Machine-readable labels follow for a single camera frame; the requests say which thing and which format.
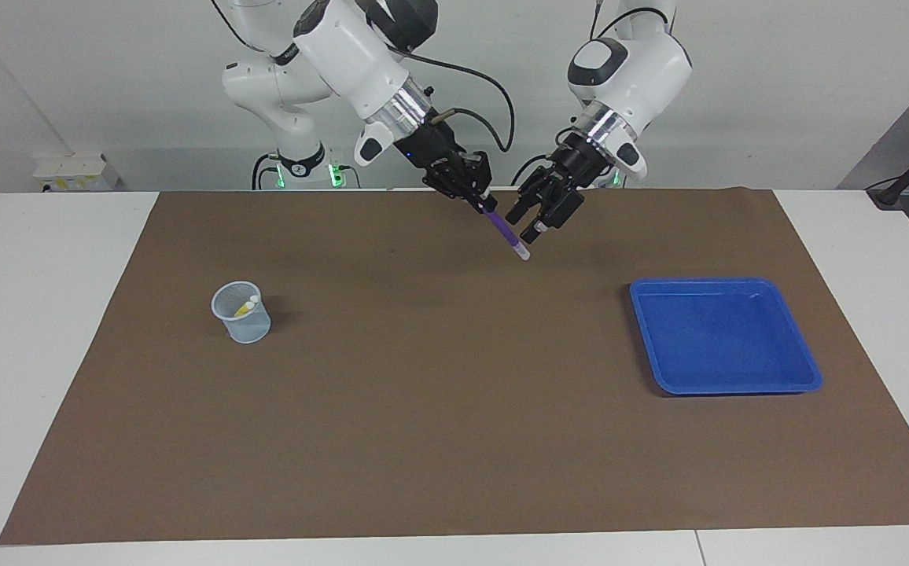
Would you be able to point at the white power strip box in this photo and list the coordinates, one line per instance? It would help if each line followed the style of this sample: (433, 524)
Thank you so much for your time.
(73, 173)

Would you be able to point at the brown table mat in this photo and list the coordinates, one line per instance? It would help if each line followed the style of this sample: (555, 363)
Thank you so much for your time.
(454, 393)

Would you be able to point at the yellow marker pen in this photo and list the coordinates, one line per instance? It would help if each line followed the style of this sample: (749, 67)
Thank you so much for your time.
(241, 311)

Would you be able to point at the purple marker pen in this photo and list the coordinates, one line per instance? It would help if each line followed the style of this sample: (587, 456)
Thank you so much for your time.
(506, 233)

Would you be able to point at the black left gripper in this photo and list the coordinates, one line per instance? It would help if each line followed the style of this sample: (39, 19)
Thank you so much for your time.
(580, 161)

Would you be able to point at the blue plastic tray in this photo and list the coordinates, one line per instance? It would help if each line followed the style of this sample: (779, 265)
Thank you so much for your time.
(726, 338)

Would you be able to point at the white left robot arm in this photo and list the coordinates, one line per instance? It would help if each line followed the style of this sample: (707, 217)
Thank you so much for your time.
(643, 71)

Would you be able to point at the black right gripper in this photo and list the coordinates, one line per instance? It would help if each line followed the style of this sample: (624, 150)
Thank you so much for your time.
(435, 153)

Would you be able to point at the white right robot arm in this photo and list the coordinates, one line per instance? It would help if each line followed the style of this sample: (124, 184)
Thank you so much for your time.
(344, 47)

